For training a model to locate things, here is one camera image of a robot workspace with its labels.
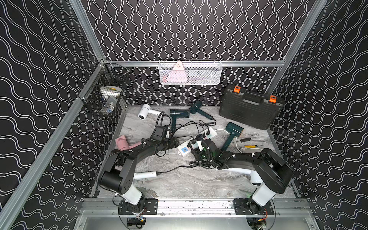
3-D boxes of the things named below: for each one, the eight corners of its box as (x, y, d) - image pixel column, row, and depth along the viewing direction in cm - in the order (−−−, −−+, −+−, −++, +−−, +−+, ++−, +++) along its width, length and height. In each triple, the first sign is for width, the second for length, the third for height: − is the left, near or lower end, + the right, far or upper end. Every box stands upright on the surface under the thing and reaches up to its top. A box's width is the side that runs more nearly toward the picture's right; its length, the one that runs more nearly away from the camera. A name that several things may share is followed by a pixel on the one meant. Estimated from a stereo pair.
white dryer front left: (135, 179, 85) (133, 178, 83) (135, 174, 87) (134, 172, 85) (156, 176, 87) (155, 174, 84) (156, 172, 88) (155, 169, 86)
